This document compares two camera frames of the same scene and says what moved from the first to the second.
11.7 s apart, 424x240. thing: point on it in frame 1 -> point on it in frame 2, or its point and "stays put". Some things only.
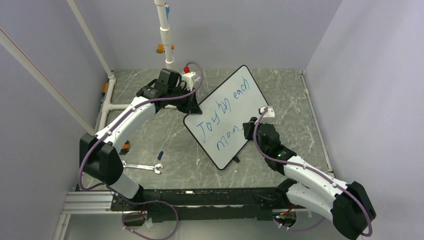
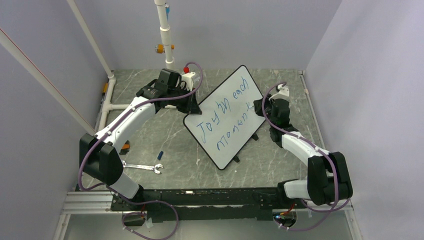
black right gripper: (249, 127) -> (258, 105)
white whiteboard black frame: (225, 108) stays put
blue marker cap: (160, 155) stays put
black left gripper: (191, 106) stays put
